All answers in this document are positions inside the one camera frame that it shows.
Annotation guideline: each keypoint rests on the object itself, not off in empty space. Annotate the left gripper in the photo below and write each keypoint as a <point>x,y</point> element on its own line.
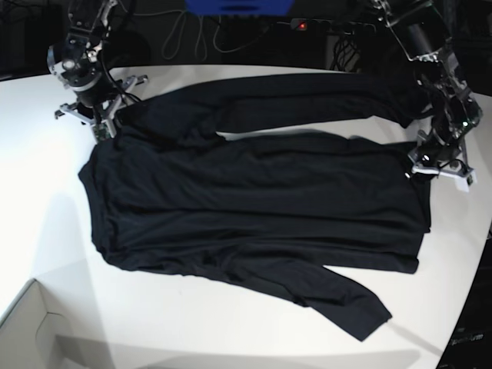
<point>434,157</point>

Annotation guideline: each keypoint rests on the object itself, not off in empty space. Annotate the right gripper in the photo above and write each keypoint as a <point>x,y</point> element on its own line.
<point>100,103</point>

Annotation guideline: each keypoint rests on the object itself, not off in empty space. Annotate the black t-shirt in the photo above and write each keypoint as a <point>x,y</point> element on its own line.
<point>200,182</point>

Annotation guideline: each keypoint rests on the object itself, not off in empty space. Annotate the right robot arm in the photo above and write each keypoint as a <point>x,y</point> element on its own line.
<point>79,64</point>

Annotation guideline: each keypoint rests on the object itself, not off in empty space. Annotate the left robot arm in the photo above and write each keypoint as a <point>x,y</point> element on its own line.
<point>420,31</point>

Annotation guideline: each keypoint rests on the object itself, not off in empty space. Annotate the blue bin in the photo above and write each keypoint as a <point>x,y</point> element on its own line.
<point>239,7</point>

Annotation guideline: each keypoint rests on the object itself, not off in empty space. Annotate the black power strip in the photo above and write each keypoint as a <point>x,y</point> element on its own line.
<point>329,26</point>

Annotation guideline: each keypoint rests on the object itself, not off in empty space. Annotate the white cardboard box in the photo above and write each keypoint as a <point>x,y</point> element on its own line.
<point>32,336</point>

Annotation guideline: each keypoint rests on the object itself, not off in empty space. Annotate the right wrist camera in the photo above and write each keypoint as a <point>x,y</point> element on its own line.
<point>100,132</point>

